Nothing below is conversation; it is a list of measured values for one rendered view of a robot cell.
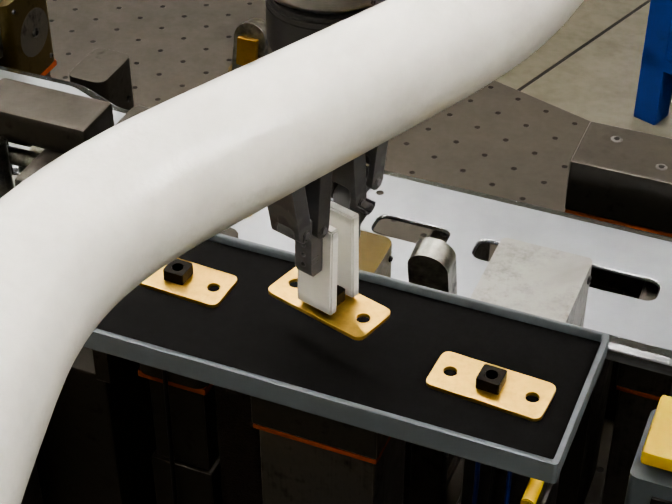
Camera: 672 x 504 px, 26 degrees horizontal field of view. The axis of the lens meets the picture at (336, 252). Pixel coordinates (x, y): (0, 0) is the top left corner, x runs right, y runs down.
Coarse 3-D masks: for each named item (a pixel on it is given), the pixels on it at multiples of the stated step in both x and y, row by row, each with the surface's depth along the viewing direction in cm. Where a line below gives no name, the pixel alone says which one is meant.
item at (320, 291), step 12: (324, 240) 95; (336, 240) 95; (324, 252) 96; (336, 252) 96; (324, 264) 96; (336, 264) 97; (300, 276) 99; (324, 276) 97; (336, 276) 97; (300, 288) 99; (312, 288) 99; (324, 288) 98; (336, 288) 98; (312, 300) 99; (324, 300) 98; (336, 300) 98; (324, 312) 99
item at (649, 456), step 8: (664, 400) 99; (664, 408) 98; (656, 416) 98; (664, 416) 98; (656, 424) 97; (664, 424) 97; (648, 432) 97; (656, 432) 96; (664, 432) 96; (648, 440) 96; (656, 440) 96; (664, 440) 96; (648, 448) 95; (656, 448) 95; (664, 448) 95; (648, 456) 95; (656, 456) 95; (664, 456) 95; (648, 464) 96; (656, 464) 95; (664, 464) 95
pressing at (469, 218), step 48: (96, 96) 160; (384, 192) 145; (432, 192) 145; (480, 192) 146; (288, 240) 139; (480, 240) 139; (528, 240) 139; (576, 240) 139; (624, 240) 139; (624, 336) 128
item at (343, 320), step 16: (288, 272) 103; (272, 288) 102; (288, 288) 102; (288, 304) 101; (304, 304) 100; (352, 304) 100; (368, 304) 100; (320, 320) 99; (336, 320) 99; (352, 320) 99; (384, 320) 99; (352, 336) 98
